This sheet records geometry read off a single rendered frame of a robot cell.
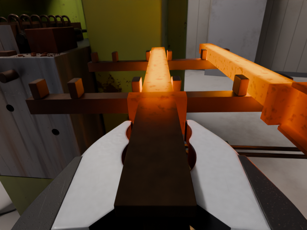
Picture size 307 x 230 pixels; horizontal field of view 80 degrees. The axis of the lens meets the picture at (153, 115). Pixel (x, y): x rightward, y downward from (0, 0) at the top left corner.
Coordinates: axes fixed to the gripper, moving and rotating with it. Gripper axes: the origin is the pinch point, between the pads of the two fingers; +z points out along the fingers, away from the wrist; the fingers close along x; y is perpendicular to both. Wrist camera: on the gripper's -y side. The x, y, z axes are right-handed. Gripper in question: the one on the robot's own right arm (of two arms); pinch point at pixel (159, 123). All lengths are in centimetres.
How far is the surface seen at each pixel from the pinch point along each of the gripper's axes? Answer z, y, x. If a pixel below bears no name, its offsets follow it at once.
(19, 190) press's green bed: 40, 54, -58
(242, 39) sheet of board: 328, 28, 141
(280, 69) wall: 329, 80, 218
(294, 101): 2.8, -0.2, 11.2
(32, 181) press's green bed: 39, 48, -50
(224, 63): 18.4, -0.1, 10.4
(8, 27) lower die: 44, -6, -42
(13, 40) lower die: 44, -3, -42
